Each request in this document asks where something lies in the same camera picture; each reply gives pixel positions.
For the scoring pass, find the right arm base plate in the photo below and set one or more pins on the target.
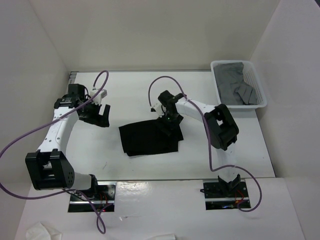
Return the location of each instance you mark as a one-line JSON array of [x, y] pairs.
[[215, 199]]

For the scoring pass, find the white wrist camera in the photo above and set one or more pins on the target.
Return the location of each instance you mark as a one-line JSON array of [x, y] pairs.
[[159, 109], [97, 95]]

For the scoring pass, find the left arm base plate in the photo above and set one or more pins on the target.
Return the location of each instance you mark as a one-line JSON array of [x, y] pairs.
[[103, 200]]

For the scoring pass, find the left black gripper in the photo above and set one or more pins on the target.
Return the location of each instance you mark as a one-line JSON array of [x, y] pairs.
[[98, 120]]

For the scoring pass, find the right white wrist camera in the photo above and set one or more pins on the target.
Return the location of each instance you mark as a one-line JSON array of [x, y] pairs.
[[159, 109]]

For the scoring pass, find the black skirt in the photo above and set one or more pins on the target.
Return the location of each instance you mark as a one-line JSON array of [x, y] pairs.
[[146, 138]]

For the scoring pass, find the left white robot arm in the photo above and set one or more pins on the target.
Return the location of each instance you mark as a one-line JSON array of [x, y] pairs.
[[48, 166]]

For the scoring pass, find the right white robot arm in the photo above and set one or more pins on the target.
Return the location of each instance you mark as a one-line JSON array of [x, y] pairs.
[[220, 128]]

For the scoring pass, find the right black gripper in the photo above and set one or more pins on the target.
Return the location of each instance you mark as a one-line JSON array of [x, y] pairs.
[[162, 121]]

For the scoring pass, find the crumpled white tissue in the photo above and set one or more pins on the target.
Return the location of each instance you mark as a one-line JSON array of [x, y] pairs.
[[41, 231]]

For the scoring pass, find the grey skirt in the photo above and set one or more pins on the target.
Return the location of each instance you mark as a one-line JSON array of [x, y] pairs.
[[231, 85]]

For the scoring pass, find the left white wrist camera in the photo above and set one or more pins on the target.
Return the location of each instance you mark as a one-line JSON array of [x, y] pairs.
[[97, 95]]

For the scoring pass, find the white plastic basket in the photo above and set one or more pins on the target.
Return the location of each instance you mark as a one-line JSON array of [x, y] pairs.
[[250, 77]]

